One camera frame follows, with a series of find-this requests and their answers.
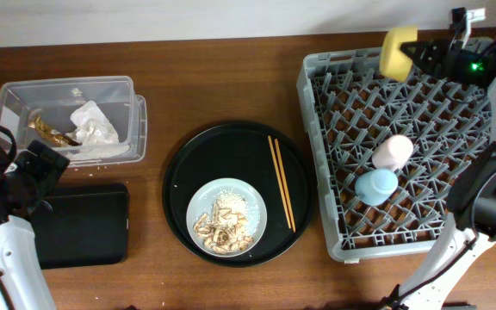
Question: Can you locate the round black tray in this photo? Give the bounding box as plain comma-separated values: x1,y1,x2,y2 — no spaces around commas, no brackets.
162,121,317,268

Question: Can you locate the white napkin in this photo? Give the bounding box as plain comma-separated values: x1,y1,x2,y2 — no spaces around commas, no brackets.
66,101,130,160

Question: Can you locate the black rectangular tray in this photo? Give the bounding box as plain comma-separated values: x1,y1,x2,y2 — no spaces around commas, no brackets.
31,183,129,270

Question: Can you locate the light blue plastic cup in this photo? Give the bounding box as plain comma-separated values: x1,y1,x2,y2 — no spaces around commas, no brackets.
355,168,399,206

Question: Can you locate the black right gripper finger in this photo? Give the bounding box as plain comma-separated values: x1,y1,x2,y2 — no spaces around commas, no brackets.
412,58,446,78
400,40,450,59

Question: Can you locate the pink plastic cup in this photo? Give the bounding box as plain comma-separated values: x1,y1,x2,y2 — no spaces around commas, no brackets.
372,134,413,171

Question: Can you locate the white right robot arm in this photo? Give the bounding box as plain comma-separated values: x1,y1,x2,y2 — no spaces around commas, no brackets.
380,27,496,309

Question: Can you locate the food scraps and rice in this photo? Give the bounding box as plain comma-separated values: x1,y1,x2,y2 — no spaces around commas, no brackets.
192,189,261,256

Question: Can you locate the clear plastic waste bin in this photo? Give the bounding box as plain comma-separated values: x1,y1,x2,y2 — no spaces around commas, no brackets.
0,76,148,167

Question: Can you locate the gold snack wrapper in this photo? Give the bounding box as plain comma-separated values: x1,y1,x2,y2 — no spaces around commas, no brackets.
28,115,79,147

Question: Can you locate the grey dishwasher rack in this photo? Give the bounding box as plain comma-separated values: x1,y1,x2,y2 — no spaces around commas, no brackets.
297,48,492,263

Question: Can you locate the wooden chopstick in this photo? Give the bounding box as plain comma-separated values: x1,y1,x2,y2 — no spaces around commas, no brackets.
274,138,297,233
267,135,293,231

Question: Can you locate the grey plate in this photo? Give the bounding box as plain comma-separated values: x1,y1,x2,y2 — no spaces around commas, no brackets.
186,178,267,258

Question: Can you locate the yellow plastic bowl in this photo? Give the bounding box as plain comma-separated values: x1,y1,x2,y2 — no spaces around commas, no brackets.
379,27,418,82

